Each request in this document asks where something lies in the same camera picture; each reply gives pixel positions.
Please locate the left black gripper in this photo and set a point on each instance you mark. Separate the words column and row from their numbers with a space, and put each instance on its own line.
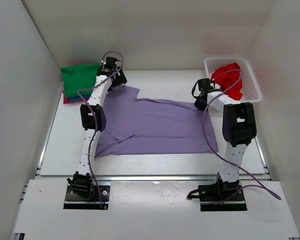
column 121, row 80

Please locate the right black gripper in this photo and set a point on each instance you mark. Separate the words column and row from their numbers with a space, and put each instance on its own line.
column 199, row 106

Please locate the purple t-shirt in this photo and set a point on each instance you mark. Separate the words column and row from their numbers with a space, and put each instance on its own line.
column 141, row 126

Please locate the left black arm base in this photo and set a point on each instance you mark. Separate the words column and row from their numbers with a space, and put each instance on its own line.
column 82, row 193

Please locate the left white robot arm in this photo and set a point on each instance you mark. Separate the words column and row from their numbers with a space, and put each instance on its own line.
column 93, row 119

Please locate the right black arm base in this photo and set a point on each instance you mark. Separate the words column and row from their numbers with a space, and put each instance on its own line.
column 220, row 196

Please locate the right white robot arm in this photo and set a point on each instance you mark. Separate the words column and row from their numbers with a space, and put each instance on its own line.
column 238, row 129

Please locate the green folded t-shirt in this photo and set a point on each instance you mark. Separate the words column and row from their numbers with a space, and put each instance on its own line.
column 77, row 77

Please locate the white plastic basket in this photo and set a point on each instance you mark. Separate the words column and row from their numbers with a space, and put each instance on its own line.
column 250, row 90

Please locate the blue folded t-shirt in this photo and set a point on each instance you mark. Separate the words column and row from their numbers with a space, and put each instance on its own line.
column 77, row 98

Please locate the magenta folded t-shirt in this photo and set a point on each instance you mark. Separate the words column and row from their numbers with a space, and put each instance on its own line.
column 65, row 98

